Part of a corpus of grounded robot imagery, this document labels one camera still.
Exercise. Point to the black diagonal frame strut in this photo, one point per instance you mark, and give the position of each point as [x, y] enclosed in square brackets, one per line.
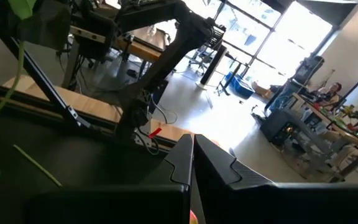
[43, 81]

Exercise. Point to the black upright post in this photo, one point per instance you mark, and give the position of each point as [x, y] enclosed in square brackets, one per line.
[213, 67]

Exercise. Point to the brown cardboard box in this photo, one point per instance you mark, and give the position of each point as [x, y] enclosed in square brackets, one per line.
[261, 90]

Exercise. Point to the dark pink tulip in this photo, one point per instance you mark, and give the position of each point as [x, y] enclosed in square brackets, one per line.
[23, 7]

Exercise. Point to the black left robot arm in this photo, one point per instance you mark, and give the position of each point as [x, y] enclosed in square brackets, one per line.
[172, 53]

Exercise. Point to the red tag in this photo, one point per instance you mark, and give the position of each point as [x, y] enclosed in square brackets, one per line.
[155, 132]

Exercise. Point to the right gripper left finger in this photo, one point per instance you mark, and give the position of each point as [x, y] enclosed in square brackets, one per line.
[120, 205]

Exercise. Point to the black computer tower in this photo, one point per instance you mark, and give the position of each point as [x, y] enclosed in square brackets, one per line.
[278, 127]

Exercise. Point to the black office chair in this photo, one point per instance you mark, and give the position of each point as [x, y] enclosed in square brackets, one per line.
[197, 57]

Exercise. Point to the blue storage bin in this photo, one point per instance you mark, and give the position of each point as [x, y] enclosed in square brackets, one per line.
[239, 87]

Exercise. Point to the person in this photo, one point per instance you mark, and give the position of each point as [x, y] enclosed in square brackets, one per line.
[329, 95]

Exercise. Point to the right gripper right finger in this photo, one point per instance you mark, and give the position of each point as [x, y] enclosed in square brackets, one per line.
[291, 205]

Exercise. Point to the black table frame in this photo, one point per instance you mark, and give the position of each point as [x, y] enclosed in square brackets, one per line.
[26, 107]

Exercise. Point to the grey metal desk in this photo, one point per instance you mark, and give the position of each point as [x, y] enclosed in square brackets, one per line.
[337, 130]

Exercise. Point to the wooden desk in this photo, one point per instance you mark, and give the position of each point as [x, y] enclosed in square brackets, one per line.
[145, 46]

